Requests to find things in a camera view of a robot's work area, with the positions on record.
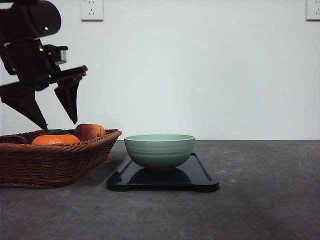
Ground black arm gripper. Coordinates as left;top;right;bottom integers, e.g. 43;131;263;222
0;37;88;130

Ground green ceramic bowl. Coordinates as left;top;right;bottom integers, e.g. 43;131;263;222
124;134;196;171

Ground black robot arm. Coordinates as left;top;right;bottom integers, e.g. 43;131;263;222
0;0;88;130

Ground brown wicker basket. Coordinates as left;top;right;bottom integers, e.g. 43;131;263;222
0;129;122;189

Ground dark green fruit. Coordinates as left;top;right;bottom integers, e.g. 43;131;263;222
48;129;70;135

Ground orange mandarin fruit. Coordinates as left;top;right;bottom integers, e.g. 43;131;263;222
31;134;80;145

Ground dark purple fruit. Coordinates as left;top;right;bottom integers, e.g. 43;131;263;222
0;135;27;144

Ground red yellow apple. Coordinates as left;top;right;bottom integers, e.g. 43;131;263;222
75;123;106;141

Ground dark rectangular tray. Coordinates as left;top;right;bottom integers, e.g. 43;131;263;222
106;153;219;192

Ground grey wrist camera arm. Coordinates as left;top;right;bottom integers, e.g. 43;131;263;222
43;44;69;65

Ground white wall socket left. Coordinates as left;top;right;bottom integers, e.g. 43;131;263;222
80;0;104;23

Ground white wall socket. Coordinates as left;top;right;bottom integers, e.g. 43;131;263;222
80;0;104;23
306;0;320;23

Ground white wall socket right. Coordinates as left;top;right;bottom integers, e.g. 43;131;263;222
306;0;320;23

